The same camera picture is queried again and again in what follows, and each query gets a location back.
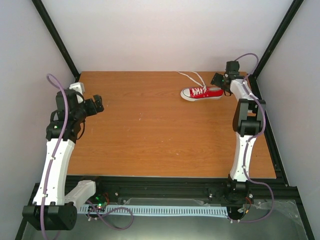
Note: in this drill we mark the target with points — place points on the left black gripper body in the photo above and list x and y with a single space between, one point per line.
93 110

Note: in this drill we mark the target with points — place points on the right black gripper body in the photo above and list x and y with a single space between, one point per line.
220 84

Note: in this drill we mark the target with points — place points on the white shoelace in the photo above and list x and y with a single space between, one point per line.
193 78

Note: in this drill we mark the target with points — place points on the red canvas sneaker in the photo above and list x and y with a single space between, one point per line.
213 93

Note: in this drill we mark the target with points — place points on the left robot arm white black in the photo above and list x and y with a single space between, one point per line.
51 208

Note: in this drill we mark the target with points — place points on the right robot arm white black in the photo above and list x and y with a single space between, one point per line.
248 122

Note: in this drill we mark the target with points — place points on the green lit circuit board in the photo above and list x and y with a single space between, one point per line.
100 201

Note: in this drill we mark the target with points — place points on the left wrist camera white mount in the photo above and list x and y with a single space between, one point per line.
80 90

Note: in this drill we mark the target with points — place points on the left black frame post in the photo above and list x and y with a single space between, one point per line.
44 15

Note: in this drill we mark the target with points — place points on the black frame post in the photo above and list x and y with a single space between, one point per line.
280 31
44 15

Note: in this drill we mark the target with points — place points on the right black frame post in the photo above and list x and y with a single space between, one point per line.
280 31

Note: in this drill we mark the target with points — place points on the black aluminium frame base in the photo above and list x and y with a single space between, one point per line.
208 189

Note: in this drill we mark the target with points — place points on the light blue cable duct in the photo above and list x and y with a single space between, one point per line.
160 211

